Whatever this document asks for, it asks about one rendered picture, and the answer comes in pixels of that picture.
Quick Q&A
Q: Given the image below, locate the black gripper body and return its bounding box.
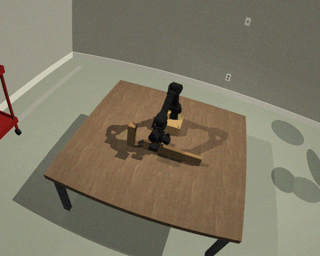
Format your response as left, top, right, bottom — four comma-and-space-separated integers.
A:
148, 131, 165, 152

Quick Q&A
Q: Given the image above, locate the brown wooden rail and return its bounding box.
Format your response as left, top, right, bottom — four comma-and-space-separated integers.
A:
141, 138, 202, 166

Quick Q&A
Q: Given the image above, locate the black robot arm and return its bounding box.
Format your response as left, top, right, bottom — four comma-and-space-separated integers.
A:
148, 82, 183, 145

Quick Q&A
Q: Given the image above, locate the dark brown wooden post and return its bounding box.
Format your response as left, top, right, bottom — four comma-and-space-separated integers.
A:
127, 122, 137, 147

